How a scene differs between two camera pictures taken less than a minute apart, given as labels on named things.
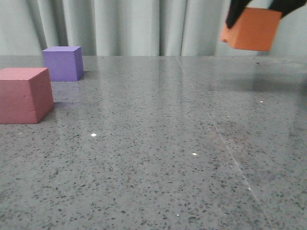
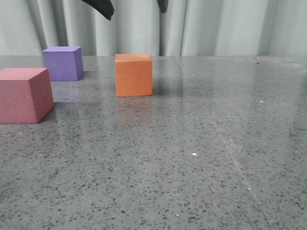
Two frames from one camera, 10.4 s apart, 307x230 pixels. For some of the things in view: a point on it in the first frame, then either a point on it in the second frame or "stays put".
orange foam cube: [254, 29] → [133, 74]
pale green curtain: [135, 28] stays put
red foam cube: [26, 95] stays put
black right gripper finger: [237, 8] → [105, 7]
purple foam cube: [64, 63] stays put
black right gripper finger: [286, 6] → [163, 5]
